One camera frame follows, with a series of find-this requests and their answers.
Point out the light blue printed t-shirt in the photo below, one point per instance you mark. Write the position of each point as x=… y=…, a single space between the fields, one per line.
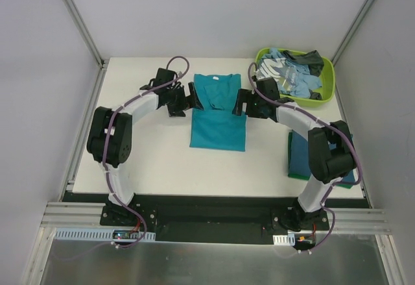
x=292 y=79

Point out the folded dark blue t-shirt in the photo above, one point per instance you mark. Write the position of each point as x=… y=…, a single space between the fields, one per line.
x=314 y=155

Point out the right white cable duct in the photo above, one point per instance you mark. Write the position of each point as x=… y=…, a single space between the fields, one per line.
x=284 y=240

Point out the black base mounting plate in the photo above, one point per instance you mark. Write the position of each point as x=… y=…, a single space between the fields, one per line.
x=203 y=219

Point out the white cable duct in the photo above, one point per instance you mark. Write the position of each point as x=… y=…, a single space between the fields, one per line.
x=103 y=235
x=284 y=240

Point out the left white cable duct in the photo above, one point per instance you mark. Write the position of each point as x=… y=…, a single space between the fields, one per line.
x=103 y=235

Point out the dark grey garment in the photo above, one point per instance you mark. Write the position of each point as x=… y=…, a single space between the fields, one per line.
x=312 y=60

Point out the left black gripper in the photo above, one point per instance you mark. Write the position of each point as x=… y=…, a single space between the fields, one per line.
x=187 y=97

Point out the folded green t-shirt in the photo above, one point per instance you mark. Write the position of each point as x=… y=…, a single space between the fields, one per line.
x=298 y=157

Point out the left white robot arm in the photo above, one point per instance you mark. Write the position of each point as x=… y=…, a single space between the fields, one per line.
x=111 y=133

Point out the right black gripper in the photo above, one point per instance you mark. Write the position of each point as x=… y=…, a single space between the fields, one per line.
x=244 y=102

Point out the left aluminium frame post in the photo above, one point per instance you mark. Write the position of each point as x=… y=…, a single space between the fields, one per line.
x=84 y=32

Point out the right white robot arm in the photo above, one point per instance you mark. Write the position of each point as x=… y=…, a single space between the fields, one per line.
x=290 y=114

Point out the right aluminium frame post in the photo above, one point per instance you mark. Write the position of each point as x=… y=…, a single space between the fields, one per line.
x=352 y=30

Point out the lime green plastic basket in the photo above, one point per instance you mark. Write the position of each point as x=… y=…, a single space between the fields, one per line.
x=327 y=77

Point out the teal t-shirt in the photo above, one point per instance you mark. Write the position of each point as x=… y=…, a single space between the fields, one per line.
x=215 y=126

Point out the aluminium frame post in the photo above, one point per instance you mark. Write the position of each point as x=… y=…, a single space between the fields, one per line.
x=352 y=30
x=84 y=32

